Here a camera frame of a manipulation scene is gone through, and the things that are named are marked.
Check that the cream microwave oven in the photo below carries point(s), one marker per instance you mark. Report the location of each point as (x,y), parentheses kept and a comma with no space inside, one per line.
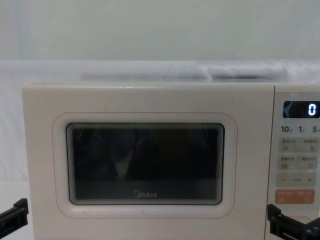
(150,100)

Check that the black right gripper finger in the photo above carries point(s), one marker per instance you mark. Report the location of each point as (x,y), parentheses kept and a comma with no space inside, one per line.
(275,217)
(315,228)

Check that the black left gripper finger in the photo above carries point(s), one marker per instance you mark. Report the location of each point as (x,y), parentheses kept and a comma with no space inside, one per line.
(17,215)

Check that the microwave control panel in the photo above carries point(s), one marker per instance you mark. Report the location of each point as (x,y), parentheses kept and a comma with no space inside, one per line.
(295,150)

